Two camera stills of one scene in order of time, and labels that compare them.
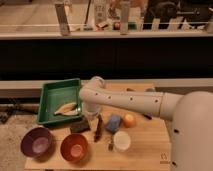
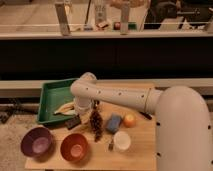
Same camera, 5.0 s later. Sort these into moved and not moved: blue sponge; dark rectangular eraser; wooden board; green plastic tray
Moved: dark rectangular eraser
Not moved: blue sponge; green plastic tray; wooden board
